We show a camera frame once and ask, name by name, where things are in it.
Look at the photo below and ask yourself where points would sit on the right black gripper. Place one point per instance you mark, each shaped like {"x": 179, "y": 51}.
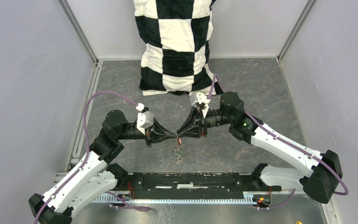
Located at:
{"x": 194, "y": 121}

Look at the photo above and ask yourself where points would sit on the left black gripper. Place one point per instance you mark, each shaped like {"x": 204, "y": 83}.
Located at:
{"x": 150, "y": 137}

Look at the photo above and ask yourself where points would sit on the large metal keyring plate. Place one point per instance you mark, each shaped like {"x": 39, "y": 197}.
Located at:
{"x": 178, "y": 150}

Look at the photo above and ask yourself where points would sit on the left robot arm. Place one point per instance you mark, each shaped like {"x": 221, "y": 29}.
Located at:
{"x": 95, "y": 174}

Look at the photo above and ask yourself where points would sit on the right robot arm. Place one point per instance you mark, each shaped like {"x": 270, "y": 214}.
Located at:
{"x": 245, "y": 127}

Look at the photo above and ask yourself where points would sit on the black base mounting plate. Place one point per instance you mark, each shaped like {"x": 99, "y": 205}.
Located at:
{"x": 191, "y": 185}

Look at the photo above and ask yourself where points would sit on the black white checkered blanket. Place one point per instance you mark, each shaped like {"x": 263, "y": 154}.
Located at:
{"x": 176, "y": 34}

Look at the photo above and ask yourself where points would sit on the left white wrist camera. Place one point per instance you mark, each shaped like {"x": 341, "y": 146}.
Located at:
{"x": 145, "y": 118}

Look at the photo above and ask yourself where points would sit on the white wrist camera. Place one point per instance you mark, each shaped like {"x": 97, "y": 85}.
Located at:
{"x": 145, "y": 118}
{"x": 200, "y": 103}

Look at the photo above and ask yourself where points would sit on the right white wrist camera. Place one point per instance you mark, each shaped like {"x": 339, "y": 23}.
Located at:
{"x": 200, "y": 103}

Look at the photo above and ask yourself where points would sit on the aluminium frame rail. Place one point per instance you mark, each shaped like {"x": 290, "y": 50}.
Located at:
{"x": 320, "y": 184}

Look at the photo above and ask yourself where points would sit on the grey slotted cable duct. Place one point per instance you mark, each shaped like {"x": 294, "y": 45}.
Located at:
{"x": 246, "y": 199}

